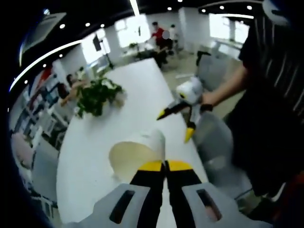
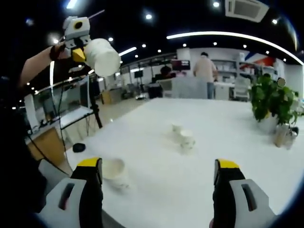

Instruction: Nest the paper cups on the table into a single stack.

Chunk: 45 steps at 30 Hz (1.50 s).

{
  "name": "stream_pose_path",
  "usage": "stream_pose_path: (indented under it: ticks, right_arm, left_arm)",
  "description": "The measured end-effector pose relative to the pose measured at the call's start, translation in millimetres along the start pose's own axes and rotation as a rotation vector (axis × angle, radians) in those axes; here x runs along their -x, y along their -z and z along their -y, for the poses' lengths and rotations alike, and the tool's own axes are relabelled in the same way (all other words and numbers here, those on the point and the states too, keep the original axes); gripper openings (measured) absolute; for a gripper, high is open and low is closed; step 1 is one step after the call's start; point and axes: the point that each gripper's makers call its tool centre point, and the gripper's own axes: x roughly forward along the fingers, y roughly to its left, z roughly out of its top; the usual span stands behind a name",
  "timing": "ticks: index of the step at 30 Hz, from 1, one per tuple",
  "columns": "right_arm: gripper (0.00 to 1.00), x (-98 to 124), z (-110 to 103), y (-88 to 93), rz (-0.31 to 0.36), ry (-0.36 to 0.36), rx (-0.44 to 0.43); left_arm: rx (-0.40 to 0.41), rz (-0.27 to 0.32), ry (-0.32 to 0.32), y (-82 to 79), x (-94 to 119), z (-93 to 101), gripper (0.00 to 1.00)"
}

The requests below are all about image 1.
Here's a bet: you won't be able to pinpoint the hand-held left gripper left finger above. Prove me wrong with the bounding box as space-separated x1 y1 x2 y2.
71 160 166 228

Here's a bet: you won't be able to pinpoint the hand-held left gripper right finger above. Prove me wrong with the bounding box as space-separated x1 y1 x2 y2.
165 160 274 228

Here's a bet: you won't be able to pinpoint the white paper cup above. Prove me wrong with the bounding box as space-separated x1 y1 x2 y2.
108 129 166 183

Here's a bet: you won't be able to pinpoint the person's right hand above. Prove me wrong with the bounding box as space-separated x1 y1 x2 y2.
200 91 223 113

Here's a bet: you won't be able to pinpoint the white table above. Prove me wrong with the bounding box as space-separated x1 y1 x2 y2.
56 58 209 228

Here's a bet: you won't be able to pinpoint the small beige pot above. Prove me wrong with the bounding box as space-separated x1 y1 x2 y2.
113 92 127 108

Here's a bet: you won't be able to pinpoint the person's own body dark clothing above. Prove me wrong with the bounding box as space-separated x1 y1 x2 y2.
224 0 304 224

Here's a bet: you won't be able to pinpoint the green potted plant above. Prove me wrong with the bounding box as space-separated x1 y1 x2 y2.
76 78 126 118

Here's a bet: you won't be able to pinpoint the black light on tripod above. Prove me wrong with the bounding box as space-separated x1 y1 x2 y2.
92 34 115 70

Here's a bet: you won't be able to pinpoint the long straight ceiling light strip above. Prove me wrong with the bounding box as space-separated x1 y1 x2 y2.
129 0 141 16

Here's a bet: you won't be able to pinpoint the white chest-worn device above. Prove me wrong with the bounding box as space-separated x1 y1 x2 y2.
262 0 291 26

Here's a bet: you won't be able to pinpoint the curved ceiling light strip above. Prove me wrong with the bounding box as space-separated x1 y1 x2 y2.
9 39 84 91

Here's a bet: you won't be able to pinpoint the white storage shelves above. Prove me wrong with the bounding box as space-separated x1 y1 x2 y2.
14 78 69 143

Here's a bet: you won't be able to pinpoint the group of round ceiling spotlights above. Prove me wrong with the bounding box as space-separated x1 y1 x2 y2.
23 0 252 84

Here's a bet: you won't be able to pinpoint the ceiling air conditioner vent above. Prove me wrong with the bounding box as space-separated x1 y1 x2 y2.
22 11 67 49

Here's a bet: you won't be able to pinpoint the red blue wall banner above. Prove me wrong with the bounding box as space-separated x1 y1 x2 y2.
28 68 53 95

